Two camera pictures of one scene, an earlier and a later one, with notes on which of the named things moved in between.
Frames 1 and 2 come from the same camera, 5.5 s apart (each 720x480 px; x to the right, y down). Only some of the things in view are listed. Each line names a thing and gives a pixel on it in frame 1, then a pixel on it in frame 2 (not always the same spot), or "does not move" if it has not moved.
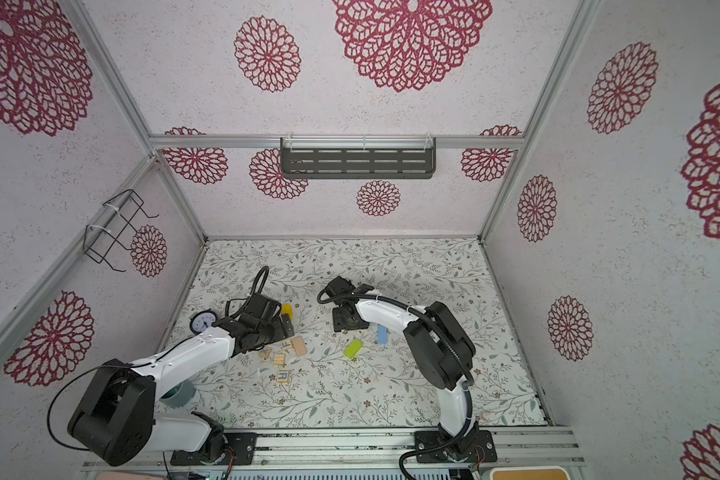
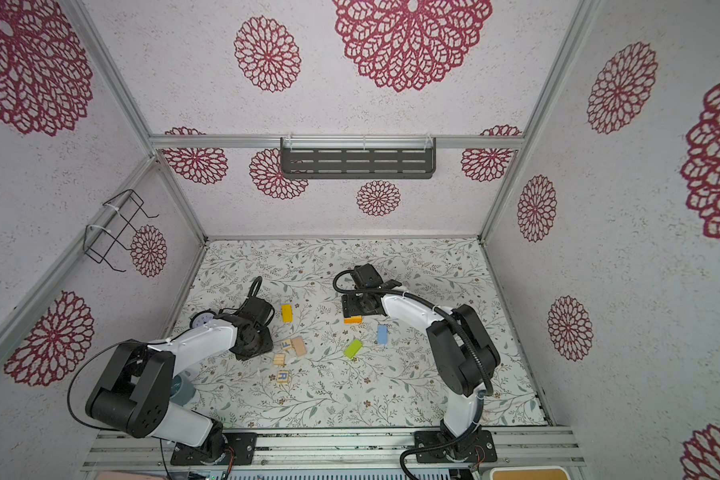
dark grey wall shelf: (357, 156) does not move
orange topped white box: (530, 473) does not move
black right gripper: (337, 322) to (349, 304)
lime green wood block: (352, 350) does not move
